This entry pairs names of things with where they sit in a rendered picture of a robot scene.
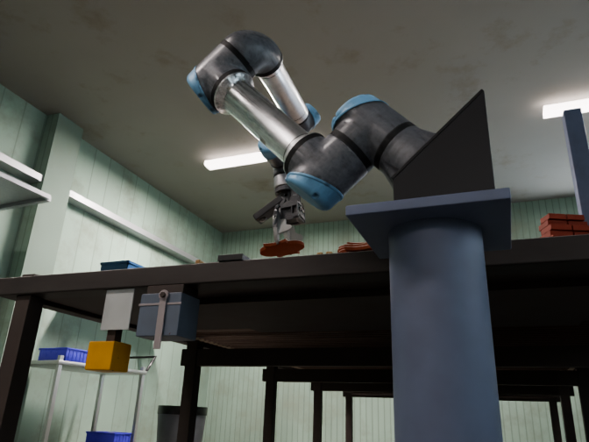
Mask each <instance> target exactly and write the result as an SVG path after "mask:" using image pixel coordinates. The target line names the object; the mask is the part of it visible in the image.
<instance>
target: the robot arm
mask: <svg viewBox="0 0 589 442"><path fill-rule="evenodd" d="M282 62H283V56H282V53H281V51H280V49H279V47H278V46H277V45H276V43H275V42H274V41H273V40H272V39H270V38H269V37H267V36H266V35H265V34H263V33H261V32H256V31H252V30H241V31H236V32H233V33H231V34H229V35H228V36H227V37H226V38H224V40H223V41H222V42H221V43H220V44H219V45H218V46H217V47H216V48H215V49H214V50H213V51H211V52H210V53H209V54H208V55H207V56H206V57H205V58H204V59H203V60H202V61H201V62H200V63H199V64H198V65H197V66H195V67H194V69H193V70H192V71H191V72H190V73H189V74H188V77H187V82H188V85H189V86H190V87H191V89H192V90H193V91H194V92H195V93H196V95H197V96H198V97H199V98H200V100H201V101H202V102H203V104H204V105H205V106H206V107H207V108H208V110H209V111H210V112H211V113H212V114H217V113H218V112H220V113H222V114H224V115H232V116H233V117H234V118H235V119H236V120H237V121H238V122H239V123H240V124H242V125H243V126H244V127H245V128H246V129H247V130H248V131H249V132H250V133H252V134H253V135H254V136H255V137H256V138H257V139H258V140H259V143H258V147H259V150H260V152H261V154H262V156H263V157H264V158H265V159H266V160H267V161H268V162H269V163H270V165H271V166H272V167H273V184H274V190H275V195H276V196H277V197H276V198H275V199H273V200H272V202H270V203H268V204H267V205H266V206H264V207H263V208H262V209H260V210H259V211H257V212H256V213H255V214H253V217H254V219H255V220H256V221H257V222H259V223H260V224H263V223H264V222H266V221H267V219H269V218H270V217H273V238H274V241H275V243H276V244H277V245H278V244H279V241H280V234H282V233H283V236H284V238H285V239H286V240H300V241H302V240H303V236H302V235H301V234H298V233H296V232H295V229H294V227H293V226H292V225H299V224H304V223H306V221H305V209H304V205H303V203H301V198H303V199H304V200H305V201H307V202H308V203H310V204H311V205H313V206H314V207H316V208H317V209H319V210H330V209H331V208H332V207H333V206H334V205H336V204H337V203H338V202H340V201H342V200H343V199H344V196H345V195H346V194H347V193H348V192H349V191H350V190H351V189H352V188H353V187H354V186H355V185H356V184H357V183H358V182H359V181H360V180H361V179H362V178H363V177H364V176H366V175H367V174H368V173H369V172H370V171H371V170H372V169H373V168H374V167H376V168H377V169H378V170H379V171H380V172H381V173H382V174H383V175H384V176H385V177H386V178H387V181H388V182H389V184H390V186H391V187H392V189H393V190H394V185H393V182H392V179H391V177H392V176H393V175H394V174H395V173H396V172H397V171H398V170H399V169H400V168H401V167H402V166H403V165H404V164H405V163H406V162H407V161H408V160H409V159H410V158H411V157H412V156H413V155H414V154H415V153H416V152H417V151H418V150H419V149H420V148H421V147H422V146H423V145H424V144H425V143H426V142H428V141H429V140H430V139H431V138H432V137H433V136H434V135H435V133H434V132H429V131H425V130H423V129H420V128H419V127H417V126H416V125H414V124H413V123H411V122H410V121H409V120H407V119H406V118H405V117H403V116H402V115H401V114H400V113H398V112H397V111H396V110H394V109H392V108H391V107H390V106H389V105H388V104H387V103H386V102H384V101H382V100H379V98H377V97H375V96H372V95H368V94H367V95H359V96H355V97H353V98H351V99H350V100H348V101H347V102H346V103H344V104H343V105H342V106H341V107H340V108H339V109H338V111H337V112H336V116H335V117H334V118H333V119H332V122H331V129H332V132H331V133H330V134H329V135H328V136H327V137H326V138H325V137H324V136H323V135H322V134H320V133H318V132H311V133H309V132H310V131H311V130H312V129H314V128H315V126H316V125H317V124H318V123H319V122H320V120H321V117H320V115H319V113H318V112H317V110H316V109H315V108H314V107H313V106H312V105H310V104H309V103H304V102H303V100H302V97H301V96H300V94H299V92H298V90H297V88H296V87H295V85H294V83H293V81H292V79H291V77H290V75H289V74H288V72H287V70H286V68H285V66H284V65H283V63H282ZM254 76H257V77H259V79H260V80H261V81H262V83H263V84H264V86H265V87H266V90H267V91H268V93H269V94H270V96H271V97H272V99H273V100H274V102H275V103H276V105H277V106H278V107H277V106H276V105H275V104H273V103H272V102H271V101H270V100H268V99H267V98H266V97H265V96H263V95H262V94H261V93H260V92H259V91H257V90H256V89H255V88H254V83H253V80H252V78H253V77H254ZM302 205H303V206H302Z"/></svg>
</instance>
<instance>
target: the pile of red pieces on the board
mask: <svg viewBox="0 0 589 442"><path fill-rule="evenodd" d="M584 220H585V217H584V215H573V214H566V215H565V214H556V213H548V214H547V215H546V216H544V217H542V218H541V219H540V221H541V225H539V226H538V227H539V232H541V234H542V237H540V238H546V237H558V236H570V235H581V234H589V225H587V222H583V221H584Z"/></svg>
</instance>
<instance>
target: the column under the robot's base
mask: <svg viewBox="0 0 589 442"><path fill-rule="evenodd" d="M345 215H346V216H347V217H348V219H349V220H350V221H351V223H352V224H353V225H354V227H355V228H356V229H357V230H358V232H359V233H360V234H361V236H362V237H363V238H364V240H365V241H366V242H367V244H368V245H369V246H370V247H371V248H372V249H373V251H374V252H375V253H376V254H377V256H378V257H379V258H380V259H389V273H390V302H391V332H392V361H393V390H394V442H503V437H502V429H501V420H500V403H499V394H498V385H497V376H496V367H495V358H494V349H493V333H492V324H491V315H490V306H489V297H488V288H487V279H486V263H485V254H484V252H485V251H497V250H509V249H511V192H510V188H502V189H488V190H480V191H472V192H464V193H456V194H449V195H440V196H425V197H417V198H409V199H402V200H394V201H386V202H378V203H364V204H356V205H348V206H346V207H345Z"/></svg>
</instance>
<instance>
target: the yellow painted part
mask: <svg viewBox="0 0 589 442"><path fill-rule="evenodd" d="M122 332H123V330H108V333H107V339H106V341H90V342H89V349H88V354H87V359H86V364H85V370H88V371H95V372H102V373H127V371H128V366H129V360H130V354H131V345H129V344H125V343H121V338H122Z"/></svg>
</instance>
